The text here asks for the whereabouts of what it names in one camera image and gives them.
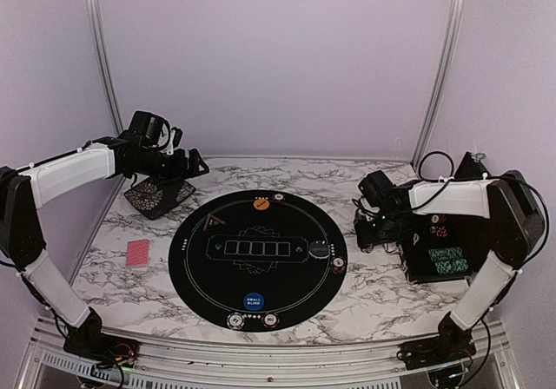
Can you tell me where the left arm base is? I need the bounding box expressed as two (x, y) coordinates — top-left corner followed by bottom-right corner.
(63, 318), (138, 368)

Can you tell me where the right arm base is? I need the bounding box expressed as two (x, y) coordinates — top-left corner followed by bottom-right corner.
(396, 336), (477, 386)

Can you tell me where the black floral patterned pouch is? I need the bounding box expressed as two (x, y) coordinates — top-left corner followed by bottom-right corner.
(124, 177), (196, 220)

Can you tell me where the white red chip stack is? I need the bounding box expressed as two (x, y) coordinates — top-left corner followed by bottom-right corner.
(262, 313), (280, 328)

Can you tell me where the black poker chip case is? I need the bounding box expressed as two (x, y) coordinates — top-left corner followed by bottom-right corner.
(400, 152), (522, 284)

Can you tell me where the red playing card deck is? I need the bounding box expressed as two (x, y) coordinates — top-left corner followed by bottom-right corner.
(126, 239), (150, 268)

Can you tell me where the blue small blind button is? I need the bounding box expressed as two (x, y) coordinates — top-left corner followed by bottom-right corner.
(243, 293), (265, 312)

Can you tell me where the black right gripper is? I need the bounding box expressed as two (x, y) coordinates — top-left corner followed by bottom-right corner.
(355, 208), (404, 249)

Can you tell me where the red triangular all-in marker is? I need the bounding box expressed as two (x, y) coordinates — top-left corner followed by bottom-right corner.
(203, 214), (226, 231)

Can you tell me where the round black poker mat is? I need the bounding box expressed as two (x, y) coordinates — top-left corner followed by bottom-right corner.
(169, 190), (348, 333)

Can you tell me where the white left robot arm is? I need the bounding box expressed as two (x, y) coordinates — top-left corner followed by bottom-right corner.
(1, 111), (209, 359)

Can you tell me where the orange big blind button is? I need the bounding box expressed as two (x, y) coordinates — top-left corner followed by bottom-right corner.
(253, 198), (270, 211)

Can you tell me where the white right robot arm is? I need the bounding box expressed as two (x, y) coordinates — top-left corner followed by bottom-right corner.
(355, 170), (549, 361)

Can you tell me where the black dealer button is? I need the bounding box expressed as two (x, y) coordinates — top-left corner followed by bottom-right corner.
(308, 241), (331, 260)

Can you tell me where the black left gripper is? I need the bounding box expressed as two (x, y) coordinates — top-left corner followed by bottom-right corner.
(130, 147), (209, 189)

